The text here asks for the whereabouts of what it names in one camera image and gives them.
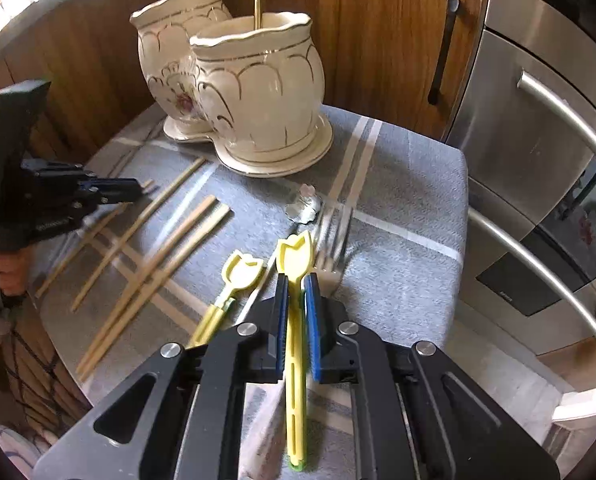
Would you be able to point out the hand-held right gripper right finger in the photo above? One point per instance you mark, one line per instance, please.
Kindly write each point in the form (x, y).
(312, 332)

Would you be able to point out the person's plaid pants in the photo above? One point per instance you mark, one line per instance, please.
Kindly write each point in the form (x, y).
(33, 375)

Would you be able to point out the stainless steel appliance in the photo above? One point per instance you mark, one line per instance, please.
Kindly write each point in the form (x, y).
(528, 170)

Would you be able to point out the wooden cabinet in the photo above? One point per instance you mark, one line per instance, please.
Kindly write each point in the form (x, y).
(378, 35)

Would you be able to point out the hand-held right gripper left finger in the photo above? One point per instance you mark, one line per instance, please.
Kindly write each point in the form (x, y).
(279, 332)

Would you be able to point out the grey plaid tablecloth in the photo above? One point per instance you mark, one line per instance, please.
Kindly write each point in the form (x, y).
(403, 200)

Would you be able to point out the thin silver utensil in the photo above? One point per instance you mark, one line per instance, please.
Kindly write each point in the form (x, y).
(273, 270)

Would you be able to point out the person's left hand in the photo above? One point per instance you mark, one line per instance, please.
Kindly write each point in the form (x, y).
(8, 272)

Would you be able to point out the yellow tulip plastic utensil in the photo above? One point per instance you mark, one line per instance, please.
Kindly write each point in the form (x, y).
(240, 272)
(294, 360)

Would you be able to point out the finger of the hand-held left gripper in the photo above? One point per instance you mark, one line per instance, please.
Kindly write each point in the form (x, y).
(113, 191)

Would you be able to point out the wooden chopstick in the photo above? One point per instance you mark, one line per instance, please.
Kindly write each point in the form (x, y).
(78, 254)
(153, 296)
(103, 236)
(143, 228)
(148, 280)

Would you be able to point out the cream floral ceramic utensil holder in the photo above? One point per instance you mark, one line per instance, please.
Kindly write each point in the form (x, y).
(258, 95)

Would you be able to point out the cream ceramic holder tray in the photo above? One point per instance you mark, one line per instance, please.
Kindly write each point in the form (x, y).
(278, 162)

